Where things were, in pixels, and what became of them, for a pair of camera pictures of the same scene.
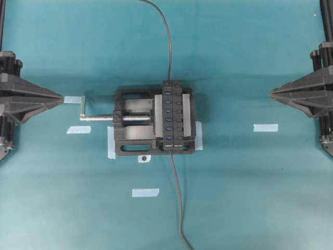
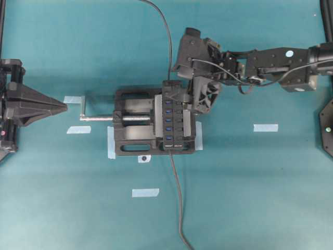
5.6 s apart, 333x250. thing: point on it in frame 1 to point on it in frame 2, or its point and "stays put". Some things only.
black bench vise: (138, 122) stays put
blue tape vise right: (199, 141) stays put
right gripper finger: (314, 101) to (205, 91)
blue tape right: (266, 127) stays put
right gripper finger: (315, 88) to (183, 92)
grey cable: (169, 32) stays put
